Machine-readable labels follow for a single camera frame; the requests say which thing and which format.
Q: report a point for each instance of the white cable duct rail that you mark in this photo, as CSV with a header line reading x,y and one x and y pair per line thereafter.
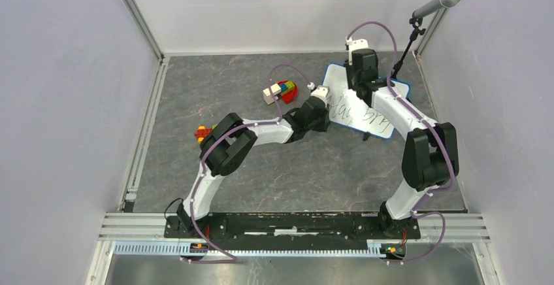
x,y
200,250

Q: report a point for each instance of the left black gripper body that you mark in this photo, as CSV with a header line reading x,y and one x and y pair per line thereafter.
x,y
321,124

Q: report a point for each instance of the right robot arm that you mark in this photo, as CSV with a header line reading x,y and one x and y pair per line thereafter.
x,y
430,157

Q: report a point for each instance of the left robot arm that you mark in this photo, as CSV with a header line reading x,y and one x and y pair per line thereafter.
x,y
224,149

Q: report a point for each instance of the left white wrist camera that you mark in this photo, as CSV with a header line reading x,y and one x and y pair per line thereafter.
x,y
321,92

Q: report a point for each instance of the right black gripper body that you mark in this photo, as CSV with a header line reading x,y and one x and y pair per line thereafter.
x,y
351,76

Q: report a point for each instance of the blue framed whiteboard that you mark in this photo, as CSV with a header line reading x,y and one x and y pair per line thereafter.
x,y
347,110

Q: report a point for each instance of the white red toy block stack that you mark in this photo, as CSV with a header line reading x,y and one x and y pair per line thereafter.
x,y
285,90

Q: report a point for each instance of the red toy block car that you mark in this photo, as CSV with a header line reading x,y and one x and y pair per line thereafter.
x,y
202,132

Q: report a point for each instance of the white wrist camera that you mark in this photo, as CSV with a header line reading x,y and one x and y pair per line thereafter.
x,y
356,44
321,92

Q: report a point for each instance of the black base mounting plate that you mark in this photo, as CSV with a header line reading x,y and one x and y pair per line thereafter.
x,y
303,230

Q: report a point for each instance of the black microphone stand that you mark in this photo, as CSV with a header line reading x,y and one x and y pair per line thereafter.
x,y
416,32

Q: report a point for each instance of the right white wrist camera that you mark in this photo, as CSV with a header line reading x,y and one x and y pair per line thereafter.
x,y
356,44

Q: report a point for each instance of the grey microphone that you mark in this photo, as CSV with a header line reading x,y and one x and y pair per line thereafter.
x,y
433,6

